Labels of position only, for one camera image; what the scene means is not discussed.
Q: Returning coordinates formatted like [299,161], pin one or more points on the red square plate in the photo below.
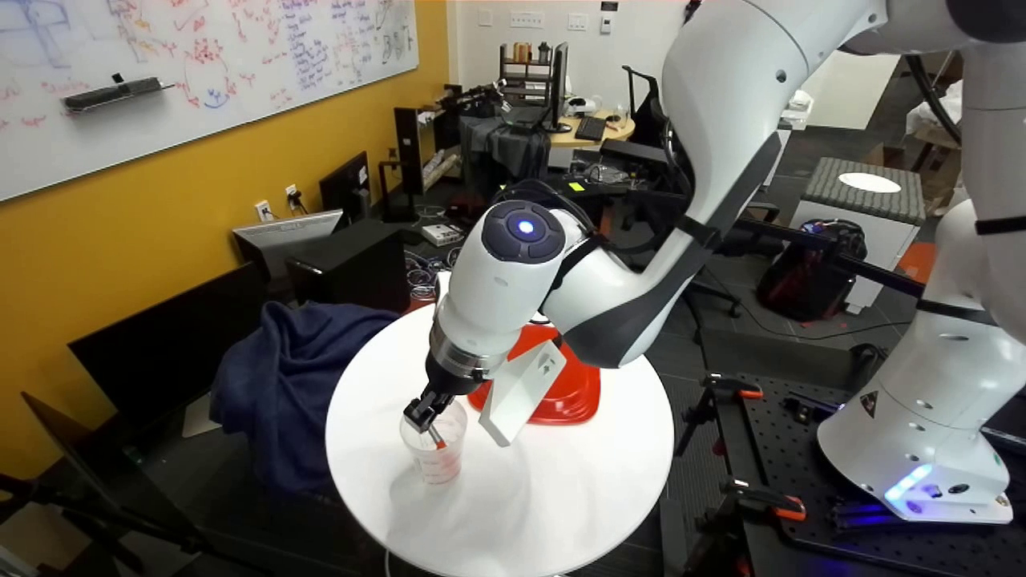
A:
[574,389]

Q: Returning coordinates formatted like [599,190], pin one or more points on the clear plastic cup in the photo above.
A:
[441,469]

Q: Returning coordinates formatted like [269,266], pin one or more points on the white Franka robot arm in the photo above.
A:
[749,85]

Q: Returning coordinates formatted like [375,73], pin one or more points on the silver laptop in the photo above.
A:
[290,234]

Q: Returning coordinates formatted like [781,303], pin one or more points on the dark blue cloth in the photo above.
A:
[290,386]

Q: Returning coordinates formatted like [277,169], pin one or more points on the round white table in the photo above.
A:
[554,499]

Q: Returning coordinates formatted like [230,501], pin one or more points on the black and red bag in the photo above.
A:
[805,274]

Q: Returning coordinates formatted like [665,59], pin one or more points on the black computer monitor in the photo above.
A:
[348,183]

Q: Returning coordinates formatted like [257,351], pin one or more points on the black breadboard bench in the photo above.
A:
[789,459]

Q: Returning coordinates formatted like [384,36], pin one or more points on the black storage shelf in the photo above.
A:
[530,74]

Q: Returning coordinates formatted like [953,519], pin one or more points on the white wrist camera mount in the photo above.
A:
[522,389]

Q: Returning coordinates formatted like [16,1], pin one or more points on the wall whiteboard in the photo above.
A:
[213,65]

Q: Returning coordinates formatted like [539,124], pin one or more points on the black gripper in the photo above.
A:
[454,369]

